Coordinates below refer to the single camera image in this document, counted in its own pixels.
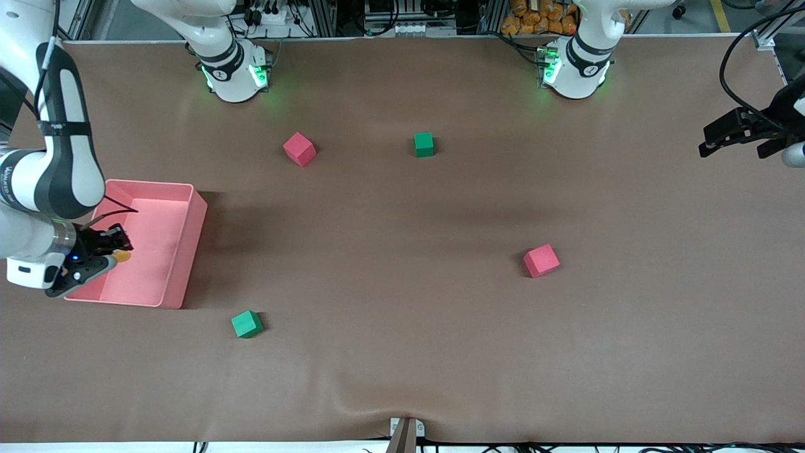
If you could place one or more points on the brown table mat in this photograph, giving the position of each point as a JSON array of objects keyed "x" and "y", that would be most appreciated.
[{"x": 402, "y": 352}]

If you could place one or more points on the white terminal block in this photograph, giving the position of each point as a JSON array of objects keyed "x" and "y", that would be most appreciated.
[{"x": 415, "y": 29}]

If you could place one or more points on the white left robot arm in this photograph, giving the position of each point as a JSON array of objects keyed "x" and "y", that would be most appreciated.
[{"x": 575, "y": 78}]

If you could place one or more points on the pink plastic bin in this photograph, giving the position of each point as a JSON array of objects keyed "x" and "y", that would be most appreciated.
[{"x": 157, "y": 264}]

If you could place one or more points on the grey camera mounting pole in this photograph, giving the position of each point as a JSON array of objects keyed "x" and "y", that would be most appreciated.
[{"x": 402, "y": 440}]

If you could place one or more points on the white corner bracket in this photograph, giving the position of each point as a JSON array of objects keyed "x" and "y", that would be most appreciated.
[{"x": 764, "y": 41}]

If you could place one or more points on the aluminium frame post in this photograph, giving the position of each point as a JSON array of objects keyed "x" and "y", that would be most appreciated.
[
  {"x": 326, "y": 16},
  {"x": 492, "y": 16}
]

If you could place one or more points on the pink foam cube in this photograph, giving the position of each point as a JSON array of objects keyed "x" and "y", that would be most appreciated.
[
  {"x": 541, "y": 260},
  {"x": 299, "y": 149}
]

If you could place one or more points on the black caster wheel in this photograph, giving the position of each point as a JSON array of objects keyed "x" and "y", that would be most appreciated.
[{"x": 678, "y": 11}]

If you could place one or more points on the orange capped black push button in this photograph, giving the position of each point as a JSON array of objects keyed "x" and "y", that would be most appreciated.
[{"x": 123, "y": 256}]

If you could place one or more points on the orange snack packets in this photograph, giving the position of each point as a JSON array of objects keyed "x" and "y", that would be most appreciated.
[{"x": 541, "y": 19}]

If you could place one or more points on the green foam cube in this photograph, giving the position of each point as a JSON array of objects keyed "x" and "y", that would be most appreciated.
[
  {"x": 424, "y": 144},
  {"x": 246, "y": 324}
]

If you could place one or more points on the white power strip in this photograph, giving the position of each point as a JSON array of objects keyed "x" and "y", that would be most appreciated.
[{"x": 270, "y": 16}]

